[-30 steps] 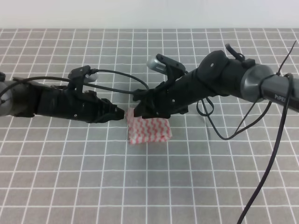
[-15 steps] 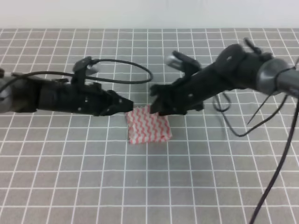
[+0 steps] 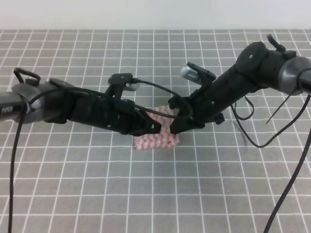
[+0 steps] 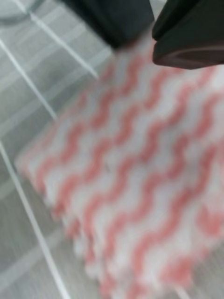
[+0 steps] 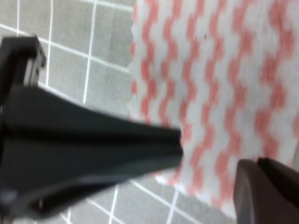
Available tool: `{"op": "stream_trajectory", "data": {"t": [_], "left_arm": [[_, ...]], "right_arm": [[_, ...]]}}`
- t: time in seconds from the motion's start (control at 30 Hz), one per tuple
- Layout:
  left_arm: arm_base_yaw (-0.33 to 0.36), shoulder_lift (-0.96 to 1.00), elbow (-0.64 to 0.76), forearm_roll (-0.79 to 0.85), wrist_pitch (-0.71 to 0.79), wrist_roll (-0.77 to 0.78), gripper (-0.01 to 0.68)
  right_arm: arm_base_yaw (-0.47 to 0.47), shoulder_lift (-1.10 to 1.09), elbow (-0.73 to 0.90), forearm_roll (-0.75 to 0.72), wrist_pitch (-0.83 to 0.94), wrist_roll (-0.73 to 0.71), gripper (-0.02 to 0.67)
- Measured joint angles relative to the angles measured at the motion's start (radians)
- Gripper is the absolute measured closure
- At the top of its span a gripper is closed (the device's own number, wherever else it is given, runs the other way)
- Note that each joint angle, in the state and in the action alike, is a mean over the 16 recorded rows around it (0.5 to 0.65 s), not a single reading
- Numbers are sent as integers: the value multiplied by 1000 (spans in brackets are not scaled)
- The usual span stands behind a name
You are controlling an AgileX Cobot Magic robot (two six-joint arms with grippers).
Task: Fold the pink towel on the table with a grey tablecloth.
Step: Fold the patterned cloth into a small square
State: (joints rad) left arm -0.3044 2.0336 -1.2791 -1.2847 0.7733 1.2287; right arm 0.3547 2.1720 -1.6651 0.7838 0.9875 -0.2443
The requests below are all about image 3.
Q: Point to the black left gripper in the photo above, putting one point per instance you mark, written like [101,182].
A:
[108,113]

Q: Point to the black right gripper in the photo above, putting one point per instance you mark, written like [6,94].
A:
[207,107]

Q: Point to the pink white wavy striped towel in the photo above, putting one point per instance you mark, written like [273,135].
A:
[163,139]

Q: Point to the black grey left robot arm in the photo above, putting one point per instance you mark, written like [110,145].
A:
[57,101]

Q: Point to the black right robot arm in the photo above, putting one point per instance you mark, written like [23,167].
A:
[256,68]

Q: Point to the grey grid tablecloth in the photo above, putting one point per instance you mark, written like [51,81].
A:
[73,178]

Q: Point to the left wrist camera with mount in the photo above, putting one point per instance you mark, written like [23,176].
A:
[121,82]

